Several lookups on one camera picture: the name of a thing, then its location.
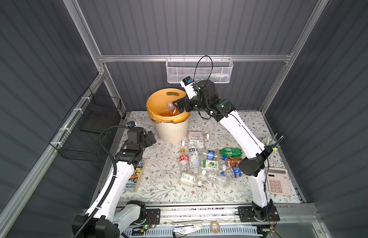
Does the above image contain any black wire side basket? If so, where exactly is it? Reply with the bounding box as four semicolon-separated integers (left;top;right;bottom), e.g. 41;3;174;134
50;89;122;162

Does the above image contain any white ribbed trash bin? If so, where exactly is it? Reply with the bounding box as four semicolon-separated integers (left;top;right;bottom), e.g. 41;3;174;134
155;118;189;144

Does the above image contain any bottle red label yellow cap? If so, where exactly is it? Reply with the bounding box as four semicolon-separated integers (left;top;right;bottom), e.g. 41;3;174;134
179;148;189;172

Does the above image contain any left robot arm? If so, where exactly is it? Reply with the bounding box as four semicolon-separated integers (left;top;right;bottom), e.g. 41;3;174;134
72;127;156;238

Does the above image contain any clear bottle white label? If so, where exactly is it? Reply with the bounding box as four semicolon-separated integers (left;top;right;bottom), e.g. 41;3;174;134
181;139;206;149

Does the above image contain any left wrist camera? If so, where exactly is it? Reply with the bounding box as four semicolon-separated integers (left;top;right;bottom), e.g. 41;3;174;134
127;121;136;128

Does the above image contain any bottle green lime label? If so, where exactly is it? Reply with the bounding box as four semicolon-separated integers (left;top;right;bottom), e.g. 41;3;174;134
200;159;227;172

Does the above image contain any orange bin liner bag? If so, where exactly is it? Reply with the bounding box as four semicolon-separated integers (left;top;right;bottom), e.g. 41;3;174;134
146;88;190;124

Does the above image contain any illustrated paperback book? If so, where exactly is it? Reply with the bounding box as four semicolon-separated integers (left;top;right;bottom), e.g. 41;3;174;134
124;158;148;192

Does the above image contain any green plastic bottle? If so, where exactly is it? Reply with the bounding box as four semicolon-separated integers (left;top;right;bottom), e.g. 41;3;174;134
218;147;242;158

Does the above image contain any square clear bottle white cap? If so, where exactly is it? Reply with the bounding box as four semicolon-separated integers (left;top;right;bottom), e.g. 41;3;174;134
187;131;210;140

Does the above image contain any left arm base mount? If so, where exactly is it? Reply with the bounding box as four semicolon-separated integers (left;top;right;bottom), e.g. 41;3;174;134
133;209;161;226

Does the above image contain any tape roll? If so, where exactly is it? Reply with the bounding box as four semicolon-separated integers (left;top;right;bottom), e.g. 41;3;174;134
210;221;221;234

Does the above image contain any pink calculator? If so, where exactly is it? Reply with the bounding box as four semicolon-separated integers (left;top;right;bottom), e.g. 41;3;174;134
267;168;292;196

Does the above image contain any white pen holder cup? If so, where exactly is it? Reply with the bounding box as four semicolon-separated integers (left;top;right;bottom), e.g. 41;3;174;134
261;133;284;150

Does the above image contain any silver foil wrapper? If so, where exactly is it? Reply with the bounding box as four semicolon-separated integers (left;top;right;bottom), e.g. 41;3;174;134
173;224;203;238

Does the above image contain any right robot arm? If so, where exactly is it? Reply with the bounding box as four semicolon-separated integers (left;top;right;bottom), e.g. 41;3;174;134
173;76;273;208

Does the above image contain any white wire wall basket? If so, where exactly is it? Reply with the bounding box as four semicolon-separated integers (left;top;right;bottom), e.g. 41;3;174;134
165;57;234;84

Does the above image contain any brown coffee bottle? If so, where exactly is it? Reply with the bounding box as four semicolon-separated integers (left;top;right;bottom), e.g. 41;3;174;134
225;157;243;168

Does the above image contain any clear bottle blue label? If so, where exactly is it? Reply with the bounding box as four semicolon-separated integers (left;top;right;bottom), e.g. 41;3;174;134
201;150;223;161
221;167;242;179

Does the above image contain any brown tea bottle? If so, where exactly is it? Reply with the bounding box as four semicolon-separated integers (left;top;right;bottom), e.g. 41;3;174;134
167;102;180;117

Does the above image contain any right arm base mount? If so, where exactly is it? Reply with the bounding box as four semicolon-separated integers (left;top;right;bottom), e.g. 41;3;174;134
235;206;280;223

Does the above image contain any tall clear bottle dark label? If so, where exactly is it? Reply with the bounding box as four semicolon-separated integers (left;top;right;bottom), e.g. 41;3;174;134
188;141;199;175

